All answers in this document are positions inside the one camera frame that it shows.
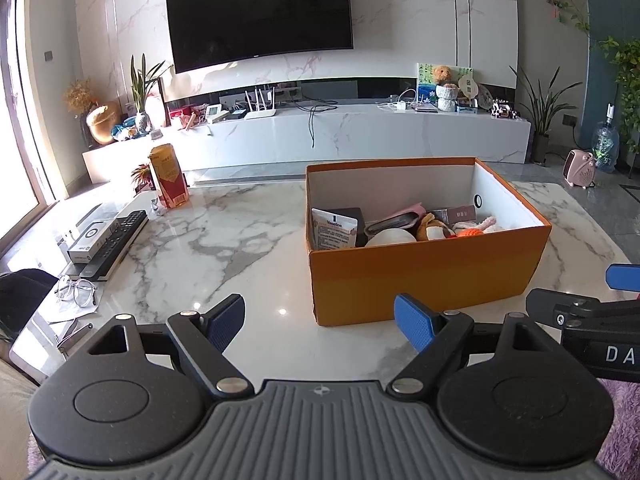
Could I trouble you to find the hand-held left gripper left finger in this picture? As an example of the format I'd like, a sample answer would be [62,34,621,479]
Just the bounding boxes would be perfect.
[87,294,253,398]

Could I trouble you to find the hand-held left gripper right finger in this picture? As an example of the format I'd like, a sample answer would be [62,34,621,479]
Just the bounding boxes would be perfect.
[387,294,553,395]

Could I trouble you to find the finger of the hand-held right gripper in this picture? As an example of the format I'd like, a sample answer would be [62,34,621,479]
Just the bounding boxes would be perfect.
[526,289,616,328]
[605,263,640,292]

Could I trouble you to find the orange cardboard box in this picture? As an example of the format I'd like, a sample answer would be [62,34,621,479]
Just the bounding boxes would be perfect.
[305,156,552,327]

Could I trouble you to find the white black round plush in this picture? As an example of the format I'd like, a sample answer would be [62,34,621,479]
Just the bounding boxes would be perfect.
[365,227,417,248]

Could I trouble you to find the bear plush blue outfit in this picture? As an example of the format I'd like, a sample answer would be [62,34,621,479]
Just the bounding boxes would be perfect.
[416,212,457,242]

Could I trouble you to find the pink wallet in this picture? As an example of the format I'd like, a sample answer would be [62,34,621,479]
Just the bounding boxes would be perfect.
[367,203,428,235]

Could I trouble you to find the small brown cardboard box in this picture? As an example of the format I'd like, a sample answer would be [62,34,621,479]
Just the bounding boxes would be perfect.
[434,205,476,226]

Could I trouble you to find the white lotion tube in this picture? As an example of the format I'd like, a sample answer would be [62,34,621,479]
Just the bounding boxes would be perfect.
[311,207,365,251]

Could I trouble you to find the dark grey gift box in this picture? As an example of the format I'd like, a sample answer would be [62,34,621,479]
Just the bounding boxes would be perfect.
[327,206,368,233]

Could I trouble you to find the purple fuzzy blanket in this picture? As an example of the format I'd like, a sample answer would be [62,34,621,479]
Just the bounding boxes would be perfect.
[25,377,640,471]

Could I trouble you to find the pink heater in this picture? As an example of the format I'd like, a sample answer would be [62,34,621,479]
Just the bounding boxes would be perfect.
[562,149,596,190]

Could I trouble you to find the black remote control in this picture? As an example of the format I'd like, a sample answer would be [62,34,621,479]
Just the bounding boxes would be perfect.
[97,210,149,281]

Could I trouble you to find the water jug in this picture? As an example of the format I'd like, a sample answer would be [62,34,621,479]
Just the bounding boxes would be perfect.
[591,104,621,173]

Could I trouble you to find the metal nail clipper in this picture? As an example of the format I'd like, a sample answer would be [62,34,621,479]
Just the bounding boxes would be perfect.
[55,321,95,357]

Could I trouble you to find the eyeglasses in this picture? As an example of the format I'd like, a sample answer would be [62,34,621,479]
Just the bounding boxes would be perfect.
[54,277,98,308]

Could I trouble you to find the white device box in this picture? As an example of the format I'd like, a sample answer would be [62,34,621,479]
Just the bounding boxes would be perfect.
[66,219,119,264]

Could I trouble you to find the orange drink bottle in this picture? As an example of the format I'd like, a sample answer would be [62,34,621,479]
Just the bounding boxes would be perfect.
[148,143,190,209]

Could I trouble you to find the potted leafy plant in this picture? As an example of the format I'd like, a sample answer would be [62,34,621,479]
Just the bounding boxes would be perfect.
[510,65,576,163]

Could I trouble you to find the white marble TV cabinet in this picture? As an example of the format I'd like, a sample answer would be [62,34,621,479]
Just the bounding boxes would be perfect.
[82,102,532,186]

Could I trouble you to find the hanging vine plant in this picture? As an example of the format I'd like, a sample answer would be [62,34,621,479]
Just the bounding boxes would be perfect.
[597,35,640,153]

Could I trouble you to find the black chair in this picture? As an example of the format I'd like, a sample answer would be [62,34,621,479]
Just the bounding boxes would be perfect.
[0,269,58,341]

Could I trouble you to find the white router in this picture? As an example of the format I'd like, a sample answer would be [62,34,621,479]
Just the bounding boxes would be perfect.
[243,87,278,121]

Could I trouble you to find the golden vase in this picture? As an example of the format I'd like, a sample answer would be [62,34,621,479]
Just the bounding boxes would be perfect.
[85,104,122,147]

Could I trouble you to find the wooden fan ornament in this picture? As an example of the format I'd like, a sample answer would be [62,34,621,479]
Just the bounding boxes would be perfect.
[459,72,480,108]

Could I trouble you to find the small painting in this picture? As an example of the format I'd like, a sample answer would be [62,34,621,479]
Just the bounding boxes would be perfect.
[416,62,473,106]

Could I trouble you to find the green plant in vase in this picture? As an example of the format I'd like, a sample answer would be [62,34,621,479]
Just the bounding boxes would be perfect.
[129,54,171,133]

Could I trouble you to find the dried flower bunch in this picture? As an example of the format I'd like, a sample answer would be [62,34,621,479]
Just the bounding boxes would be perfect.
[64,79,98,116]

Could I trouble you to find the sliding glass door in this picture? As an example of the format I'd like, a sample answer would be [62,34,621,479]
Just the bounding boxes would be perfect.
[0,0,58,256]

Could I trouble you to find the black television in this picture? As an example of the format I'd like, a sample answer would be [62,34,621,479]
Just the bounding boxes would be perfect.
[165,0,354,75]

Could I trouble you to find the black cable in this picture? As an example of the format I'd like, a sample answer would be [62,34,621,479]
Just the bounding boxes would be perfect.
[292,100,338,148]

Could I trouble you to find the picture frame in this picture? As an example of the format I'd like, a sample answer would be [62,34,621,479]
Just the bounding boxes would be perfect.
[151,77,168,128]

